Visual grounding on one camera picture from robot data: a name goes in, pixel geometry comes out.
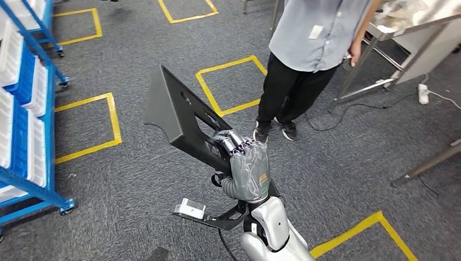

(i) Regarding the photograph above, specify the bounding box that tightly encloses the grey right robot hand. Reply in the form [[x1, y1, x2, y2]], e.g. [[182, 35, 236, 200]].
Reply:
[[212, 129, 271, 203]]

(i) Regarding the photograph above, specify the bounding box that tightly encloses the clear plastic bag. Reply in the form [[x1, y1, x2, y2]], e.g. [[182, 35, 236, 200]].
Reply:
[[376, 0, 461, 34]]

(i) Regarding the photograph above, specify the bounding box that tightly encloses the black camera cable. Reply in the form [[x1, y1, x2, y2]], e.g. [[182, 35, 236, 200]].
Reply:
[[217, 228, 239, 261]]

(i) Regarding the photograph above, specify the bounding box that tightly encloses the black floor cable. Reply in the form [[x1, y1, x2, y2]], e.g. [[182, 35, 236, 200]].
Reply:
[[304, 91, 419, 133]]

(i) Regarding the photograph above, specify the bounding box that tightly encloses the black plastic panel part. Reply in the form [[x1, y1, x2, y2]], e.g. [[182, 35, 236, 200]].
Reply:
[[142, 64, 285, 198]]

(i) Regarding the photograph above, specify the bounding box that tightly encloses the person's left hand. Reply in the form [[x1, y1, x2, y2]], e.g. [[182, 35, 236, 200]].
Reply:
[[346, 39, 363, 68]]

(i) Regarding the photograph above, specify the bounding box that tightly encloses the white panel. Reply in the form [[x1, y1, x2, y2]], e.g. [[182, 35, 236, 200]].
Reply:
[[393, 18, 461, 86]]

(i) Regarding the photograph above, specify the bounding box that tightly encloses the white power strip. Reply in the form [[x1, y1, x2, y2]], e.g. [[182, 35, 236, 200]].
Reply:
[[417, 83, 431, 106]]

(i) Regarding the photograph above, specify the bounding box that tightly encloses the person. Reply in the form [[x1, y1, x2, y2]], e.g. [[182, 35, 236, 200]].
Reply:
[[253, 0, 383, 144]]

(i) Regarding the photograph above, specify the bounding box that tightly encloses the steel table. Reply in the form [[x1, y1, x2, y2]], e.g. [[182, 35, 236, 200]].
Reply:
[[326, 0, 461, 113]]

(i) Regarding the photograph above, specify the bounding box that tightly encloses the black camera bracket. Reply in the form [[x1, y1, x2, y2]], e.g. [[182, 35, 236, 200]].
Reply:
[[172, 201, 253, 232]]

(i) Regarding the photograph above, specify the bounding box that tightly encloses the blue steel shelf rack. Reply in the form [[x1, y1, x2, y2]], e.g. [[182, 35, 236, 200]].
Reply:
[[0, 0, 78, 237], [20, 0, 66, 58]]

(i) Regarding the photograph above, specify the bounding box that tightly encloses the white plastic bin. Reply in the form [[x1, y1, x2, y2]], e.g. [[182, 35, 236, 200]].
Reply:
[[0, 0, 47, 33], [0, 87, 15, 170], [26, 110, 48, 189], [21, 64, 49, 119], [0, 21, 24, 88]]

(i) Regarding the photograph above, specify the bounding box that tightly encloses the grey handheld controller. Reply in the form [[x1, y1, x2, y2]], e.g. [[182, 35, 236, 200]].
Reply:
[[341, 54, 356, 72]]

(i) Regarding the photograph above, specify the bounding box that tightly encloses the blue plastic bin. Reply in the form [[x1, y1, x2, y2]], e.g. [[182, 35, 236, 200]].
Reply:
[[8, 102, 29, 180], [3, 45, 37, 106]]

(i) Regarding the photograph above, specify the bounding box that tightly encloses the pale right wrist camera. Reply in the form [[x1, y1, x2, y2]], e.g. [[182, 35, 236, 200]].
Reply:
[[175, 198, 207, 219]]

